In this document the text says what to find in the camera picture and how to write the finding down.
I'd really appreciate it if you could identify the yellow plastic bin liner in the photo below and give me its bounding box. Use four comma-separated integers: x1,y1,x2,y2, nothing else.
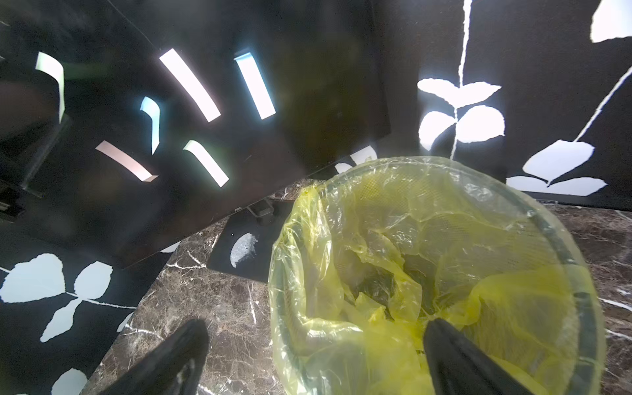
267,155,607,395

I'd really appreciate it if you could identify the black monitor stand base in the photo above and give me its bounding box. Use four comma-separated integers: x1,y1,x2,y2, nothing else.
207,198,293,283

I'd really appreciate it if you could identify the black flat monitor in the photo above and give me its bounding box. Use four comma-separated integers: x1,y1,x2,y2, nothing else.
1,1,389,268

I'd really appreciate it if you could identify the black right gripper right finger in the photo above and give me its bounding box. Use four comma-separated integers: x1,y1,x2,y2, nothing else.
423,319,530,394

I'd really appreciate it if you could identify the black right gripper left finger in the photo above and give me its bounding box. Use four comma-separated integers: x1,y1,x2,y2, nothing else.
102,319,209,394

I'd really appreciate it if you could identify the white sticky note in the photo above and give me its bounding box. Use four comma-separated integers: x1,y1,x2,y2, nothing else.
235,53,276,119
95,141,157,183
159,49,221,123
184,140,229,188

